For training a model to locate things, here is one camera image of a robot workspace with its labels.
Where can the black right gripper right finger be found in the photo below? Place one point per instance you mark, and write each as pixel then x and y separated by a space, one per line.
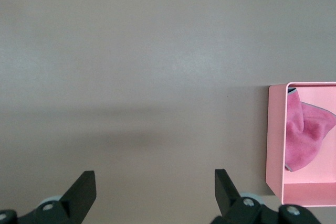
pixel 225 195

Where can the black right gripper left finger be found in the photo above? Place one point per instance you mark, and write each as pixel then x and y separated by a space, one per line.
pixel 78 197

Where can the pink wiping cloth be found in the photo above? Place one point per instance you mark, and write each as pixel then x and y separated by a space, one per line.
pixel 302 134

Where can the pink rectangular box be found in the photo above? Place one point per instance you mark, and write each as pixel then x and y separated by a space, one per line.
pixel 275 129

